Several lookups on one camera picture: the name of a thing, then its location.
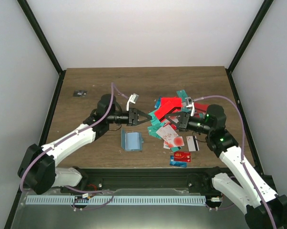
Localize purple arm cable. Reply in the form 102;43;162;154
19;82;131;193
192;94;277;229

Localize red VIP card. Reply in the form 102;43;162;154
174;151;191;163

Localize black VIP card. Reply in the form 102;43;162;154
73;90;87;97

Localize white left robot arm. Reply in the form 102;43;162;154
17;94;152;195

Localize black frame post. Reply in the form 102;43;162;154
16;0;64;74
225;0;275;73

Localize white card pagoda print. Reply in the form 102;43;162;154
156;125;179;141

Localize light blue slotted cable duct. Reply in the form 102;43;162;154
25;195;206;206

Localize teal card front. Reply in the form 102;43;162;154
149;110;164;126

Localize blue card holder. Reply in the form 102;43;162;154
121;129;144;152

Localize teal card far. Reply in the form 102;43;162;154
176;90;188;99

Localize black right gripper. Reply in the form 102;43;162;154
165;112;212;135

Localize blue card front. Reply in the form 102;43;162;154
169;156;187;168

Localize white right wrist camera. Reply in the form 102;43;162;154
185;97;195;116

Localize red card black stripe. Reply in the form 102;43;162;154
154;97;182;122

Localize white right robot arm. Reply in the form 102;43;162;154
165;104;287;229

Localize black left frame post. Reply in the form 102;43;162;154
16;0;64;74

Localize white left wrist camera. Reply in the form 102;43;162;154
126;93;139;111

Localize white card black stripe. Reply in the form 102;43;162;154
186;136;199;152

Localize white card red circle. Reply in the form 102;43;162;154
164;136;185;148

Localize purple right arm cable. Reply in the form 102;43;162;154
192;94;277;229

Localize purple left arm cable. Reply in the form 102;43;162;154
19;82;131;193

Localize red card far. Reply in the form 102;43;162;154
194;103;209;113

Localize teal card left pile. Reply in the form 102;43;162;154
147;125;162;139

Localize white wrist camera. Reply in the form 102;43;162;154
185;97;195;116
126;93;139;111

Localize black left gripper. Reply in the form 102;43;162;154
107;108;152;126

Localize black right frame post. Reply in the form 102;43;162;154
225;0;275;73

